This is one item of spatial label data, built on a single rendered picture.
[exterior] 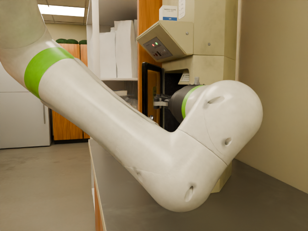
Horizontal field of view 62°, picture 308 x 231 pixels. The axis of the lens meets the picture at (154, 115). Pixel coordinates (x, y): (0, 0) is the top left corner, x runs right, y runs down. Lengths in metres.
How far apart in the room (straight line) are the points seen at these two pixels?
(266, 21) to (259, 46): 0.11
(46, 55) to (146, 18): 0.72
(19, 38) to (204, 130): 0.38
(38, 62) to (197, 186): 0.37
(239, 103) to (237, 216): 0.50
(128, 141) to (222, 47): 0.57
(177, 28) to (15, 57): 0.47
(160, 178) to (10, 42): 0.38
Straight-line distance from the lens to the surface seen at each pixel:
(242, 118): 0.39
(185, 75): 0.96
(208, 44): 0.87
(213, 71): 0.87
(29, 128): 5.80
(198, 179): 0.38
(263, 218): 0.85
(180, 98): 0.51
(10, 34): 0.56
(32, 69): 0.55
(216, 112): 0.39
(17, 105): 5.78
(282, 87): 1.15
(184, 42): 0.84
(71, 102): 0.48
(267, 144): 1.23
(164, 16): 0.89
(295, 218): 0.88
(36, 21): 0.57
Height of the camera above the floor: 1.32
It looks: 7 degrees down
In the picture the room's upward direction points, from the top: straight up
